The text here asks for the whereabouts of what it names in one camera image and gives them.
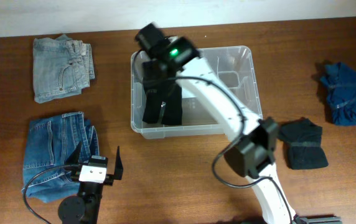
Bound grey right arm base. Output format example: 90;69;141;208
293;217;342;224

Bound black garment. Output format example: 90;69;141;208
142;61;182;126

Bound light blue jeans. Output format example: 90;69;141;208
33;34;95;103

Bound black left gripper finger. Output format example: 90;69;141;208
65;142;82;165
113;147;124;180

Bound dark blue folded jeans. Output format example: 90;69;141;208
22;112;100;203

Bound dark blue garment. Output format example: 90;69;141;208
320;62;356;126

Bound clear plastic storage container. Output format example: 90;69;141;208
131;45;263;139

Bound dark green-black garment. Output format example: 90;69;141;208
278;118;329;170

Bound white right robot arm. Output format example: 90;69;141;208
134;23;296;223

